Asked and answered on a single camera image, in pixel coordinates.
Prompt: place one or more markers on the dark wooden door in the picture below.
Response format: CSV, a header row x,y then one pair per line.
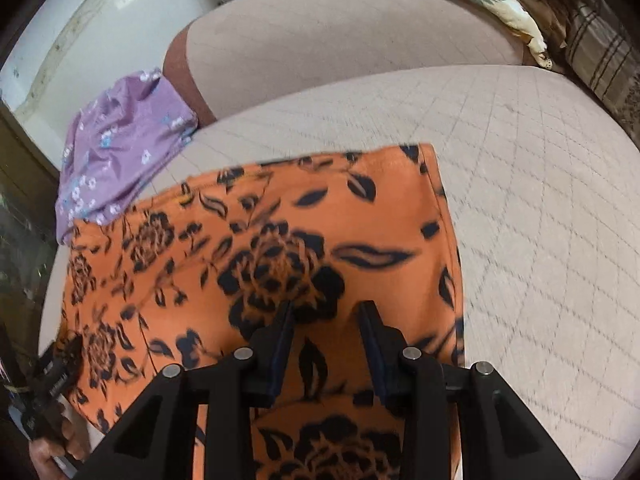
x,y
25,210

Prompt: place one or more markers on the orange black floral dress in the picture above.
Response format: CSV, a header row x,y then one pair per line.
x,y
300,220

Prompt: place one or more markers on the striped beige cushion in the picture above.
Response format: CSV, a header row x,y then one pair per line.
x,y
600,45

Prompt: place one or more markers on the purple floral cloth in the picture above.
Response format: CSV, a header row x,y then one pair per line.
x,y
125,145

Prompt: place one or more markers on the person's left hand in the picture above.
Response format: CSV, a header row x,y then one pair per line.
x,y
75,440

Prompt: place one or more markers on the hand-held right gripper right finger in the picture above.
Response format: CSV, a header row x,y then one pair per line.
x,y
375,360

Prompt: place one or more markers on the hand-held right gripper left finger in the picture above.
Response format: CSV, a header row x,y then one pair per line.
x,y
282,340

